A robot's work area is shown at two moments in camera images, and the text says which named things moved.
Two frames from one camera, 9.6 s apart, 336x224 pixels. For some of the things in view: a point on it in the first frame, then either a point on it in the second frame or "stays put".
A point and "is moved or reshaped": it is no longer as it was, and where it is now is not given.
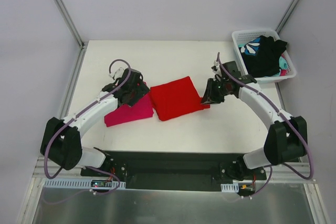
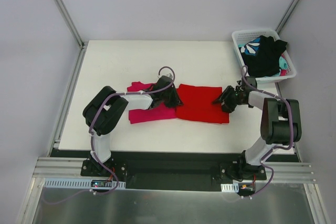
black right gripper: [212, 91] to [228, 98]
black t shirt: [261, 55] stays put
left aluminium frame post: [63, 8] stays put
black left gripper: [137, 94] to [169, 94]
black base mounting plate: [174, 170] stays put
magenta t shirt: [142, 108] is moved or reshaped
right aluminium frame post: [295, 2] stays put
